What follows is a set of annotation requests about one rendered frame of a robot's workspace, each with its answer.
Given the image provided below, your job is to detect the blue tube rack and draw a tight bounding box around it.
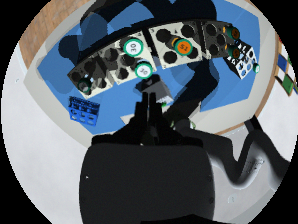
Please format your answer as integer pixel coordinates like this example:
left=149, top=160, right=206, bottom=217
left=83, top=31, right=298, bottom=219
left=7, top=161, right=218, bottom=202
left=68, top=97, right=100, bottom=127

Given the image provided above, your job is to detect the blue flat mat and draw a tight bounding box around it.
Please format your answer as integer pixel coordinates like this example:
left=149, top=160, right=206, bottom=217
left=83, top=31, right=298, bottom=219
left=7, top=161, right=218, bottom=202
left=37, top=0, right=260, bottom=135

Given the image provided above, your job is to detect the green-capped tube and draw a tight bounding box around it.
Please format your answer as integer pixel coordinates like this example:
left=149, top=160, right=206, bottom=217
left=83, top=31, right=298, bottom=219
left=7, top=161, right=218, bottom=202
left=135, top=59, right=153, bottom=79

